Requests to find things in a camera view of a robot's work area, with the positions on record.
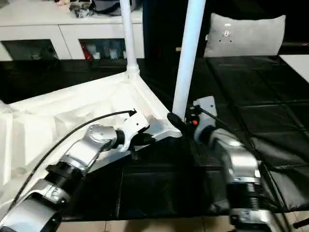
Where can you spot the white plastic table top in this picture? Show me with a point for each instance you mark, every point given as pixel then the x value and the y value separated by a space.
pixel 60 108

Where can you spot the black work mat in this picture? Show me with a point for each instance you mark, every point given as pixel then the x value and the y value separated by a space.
pixel 253 84

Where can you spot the black cabinet with yellow label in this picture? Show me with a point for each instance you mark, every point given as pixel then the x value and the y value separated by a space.
pixel 164 29

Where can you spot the white plastic table leg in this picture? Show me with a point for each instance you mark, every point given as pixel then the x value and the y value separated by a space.
pixel 129 36
pixel 188 60

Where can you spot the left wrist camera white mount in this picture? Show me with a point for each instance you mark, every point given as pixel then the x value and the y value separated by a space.
pixel 135 125

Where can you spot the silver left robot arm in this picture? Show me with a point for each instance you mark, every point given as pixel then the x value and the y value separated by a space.
pixel 89 145

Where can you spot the dark clutter on cabinet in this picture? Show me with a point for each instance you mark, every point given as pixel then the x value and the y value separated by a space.
pixel 82 10

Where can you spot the white glass-door cabinet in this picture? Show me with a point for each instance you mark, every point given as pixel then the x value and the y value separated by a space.
pixel 48 26

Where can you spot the black table frame leg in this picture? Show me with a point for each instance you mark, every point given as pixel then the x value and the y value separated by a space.
pixel 300 223

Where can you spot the grey helmet on cabinet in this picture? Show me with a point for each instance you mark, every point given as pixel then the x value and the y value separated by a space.
pixel 108 7

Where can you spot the white flat board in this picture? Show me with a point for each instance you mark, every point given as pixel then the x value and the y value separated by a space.
pixel 297 65

